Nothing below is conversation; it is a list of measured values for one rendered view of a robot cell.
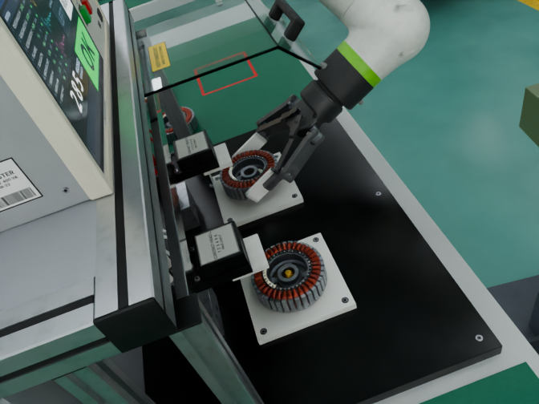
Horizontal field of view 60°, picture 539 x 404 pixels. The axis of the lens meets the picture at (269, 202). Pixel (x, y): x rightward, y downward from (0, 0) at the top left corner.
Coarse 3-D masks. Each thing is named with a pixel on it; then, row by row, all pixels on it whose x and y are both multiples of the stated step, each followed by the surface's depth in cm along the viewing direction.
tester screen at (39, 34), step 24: (0, 0) 33; (24, 0) 38; (48, 0) 45; (24, 24) 36; (48, 24) 42; (72, 24) 51; (24, 48) 34; (48, 48) 40; (72, 48) 47; (48, 72) 37; (96, 96) 50; (72, 120) 39; (96, 120) 46; (96, 144) 43
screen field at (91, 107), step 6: (90, 84) 49; (90, 90) 48; (90, 96) 47; (90, 102) 46; (90, 108) 45; (90, 114) 45; (90, 120) 44; (90, 126) 43; (90, 132) 42; (90, 138) 42; (90, 144) 41
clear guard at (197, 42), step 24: (240, 0) 81; (168, 24) 81; (192, 24) 78; (216, 24) 76; (240, 24) 74; (264, 24) 72; (144, 48) 76; (168, 48) 74; (192, 48) 72; (216, 48) 70; (240, 48) 68; (264, 48) 66; (288, 48) 67; (144, 72) 70; (168, 72) 68; (192, 72) 66; (144, 96) 65
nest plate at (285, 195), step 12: (276, 156) 94; (216, 180) 93; (216, 192) 90; (276, 192) 86; (288, 192) 86; (228, 204) 87; (240, 204) 86; (252, 204) 86; (264, 204) 85; (276, 204) 84; (288, 204) 84; (228, 216) 85; (240, 216) 84; (252, 216) 84
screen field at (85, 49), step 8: (80, 24) 55; (80, 32) 53; (80, 40) 52; (88, 40) 56; (80, 48) 50; (88, 48) 54; (80, 56) 49; (88, 56) 53; (96, 56) 57; (88, 64) 51; (96, 64) 55; (88, 72) 50; (96, 72) 54; (96, 80) 52; (96, 88) 51
